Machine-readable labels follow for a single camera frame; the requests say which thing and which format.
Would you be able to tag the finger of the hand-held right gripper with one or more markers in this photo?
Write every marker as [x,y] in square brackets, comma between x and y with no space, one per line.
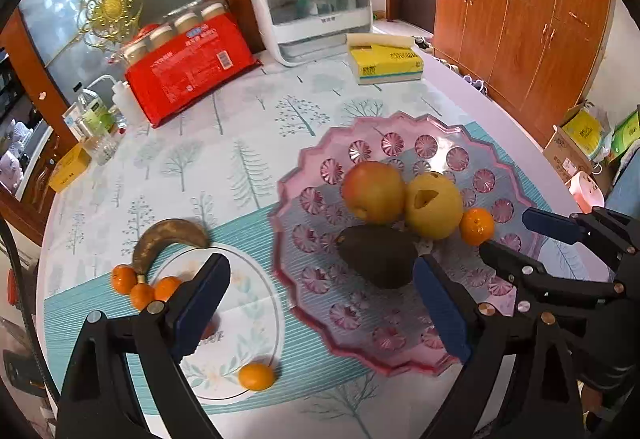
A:
[550,221]
[510,261]

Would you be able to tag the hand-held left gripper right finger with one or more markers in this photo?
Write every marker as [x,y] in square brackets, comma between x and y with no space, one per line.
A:
[440,309]

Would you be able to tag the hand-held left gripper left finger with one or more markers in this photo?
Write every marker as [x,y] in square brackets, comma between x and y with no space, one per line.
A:
[200,314]

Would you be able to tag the small mandarin orange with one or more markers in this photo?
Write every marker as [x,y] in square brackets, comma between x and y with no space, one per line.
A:
[141,296]
[476,226]
[124,280]
[256,376]
[167,288]

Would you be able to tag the brown overripe banana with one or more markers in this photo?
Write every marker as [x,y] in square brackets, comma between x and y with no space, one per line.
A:
[170,239]

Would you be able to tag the pink plastic fruit plate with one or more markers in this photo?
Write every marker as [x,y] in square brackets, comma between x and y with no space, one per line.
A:
[320,199]

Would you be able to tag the pink plastic container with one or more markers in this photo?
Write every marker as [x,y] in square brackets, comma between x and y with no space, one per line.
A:
[585,191]

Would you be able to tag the cardboard box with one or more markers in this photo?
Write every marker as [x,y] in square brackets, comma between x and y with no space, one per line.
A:
[565,154]

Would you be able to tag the dark avocado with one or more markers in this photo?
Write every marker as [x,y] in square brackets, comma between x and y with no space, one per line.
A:
[380,256]

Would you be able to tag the yellow pear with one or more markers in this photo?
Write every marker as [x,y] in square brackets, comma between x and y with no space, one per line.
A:
[435,209]

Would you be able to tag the red apple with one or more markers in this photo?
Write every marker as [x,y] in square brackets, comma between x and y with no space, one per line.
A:
[374,191]

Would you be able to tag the tree print tablecloth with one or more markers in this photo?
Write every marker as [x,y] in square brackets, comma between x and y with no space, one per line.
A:
[250,144]

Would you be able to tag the glass cup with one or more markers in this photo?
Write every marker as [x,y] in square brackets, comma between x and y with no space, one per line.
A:
[102,146]

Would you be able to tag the yellow box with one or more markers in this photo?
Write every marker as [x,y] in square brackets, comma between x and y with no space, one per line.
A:
[70,166]

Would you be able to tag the wooden cabinet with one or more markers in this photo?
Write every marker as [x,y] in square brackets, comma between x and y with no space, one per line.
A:
[525,19]

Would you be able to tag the white squeeze bottle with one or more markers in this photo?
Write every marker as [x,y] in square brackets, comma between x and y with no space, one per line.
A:
[127,104]

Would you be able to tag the yellow tissue pack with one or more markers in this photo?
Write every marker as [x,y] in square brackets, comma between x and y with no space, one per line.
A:
[387,64]

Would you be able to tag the clear plastic bottle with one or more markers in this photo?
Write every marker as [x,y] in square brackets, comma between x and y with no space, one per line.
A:
[92,114]

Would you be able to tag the red pack of paper cups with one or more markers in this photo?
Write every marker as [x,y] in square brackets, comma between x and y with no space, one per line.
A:
[195,64]

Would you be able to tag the white countertop appliance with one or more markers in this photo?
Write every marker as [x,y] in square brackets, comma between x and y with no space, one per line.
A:
[320,24]

